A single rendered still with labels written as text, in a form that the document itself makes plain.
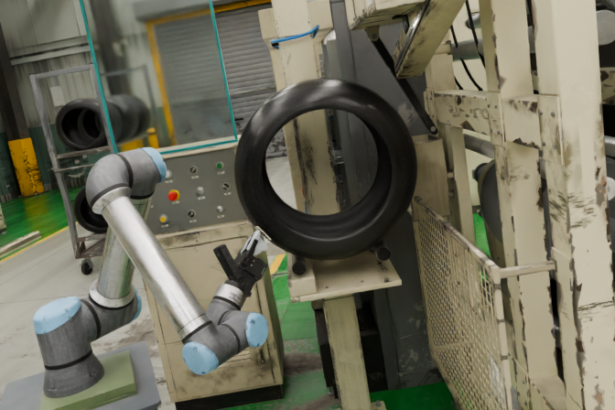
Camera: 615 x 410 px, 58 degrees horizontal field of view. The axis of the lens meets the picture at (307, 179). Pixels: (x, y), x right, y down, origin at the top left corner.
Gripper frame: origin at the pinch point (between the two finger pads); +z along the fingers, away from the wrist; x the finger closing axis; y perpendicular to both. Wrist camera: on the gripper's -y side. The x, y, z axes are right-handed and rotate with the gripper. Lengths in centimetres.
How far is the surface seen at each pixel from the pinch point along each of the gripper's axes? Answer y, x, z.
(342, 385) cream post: 79, -44, -13
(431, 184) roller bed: 48, 14, 51
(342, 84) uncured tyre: -7, 32, 43
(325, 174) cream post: 17.8, -10.0, 42.0
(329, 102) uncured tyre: -8.2, 29.6, 35.6
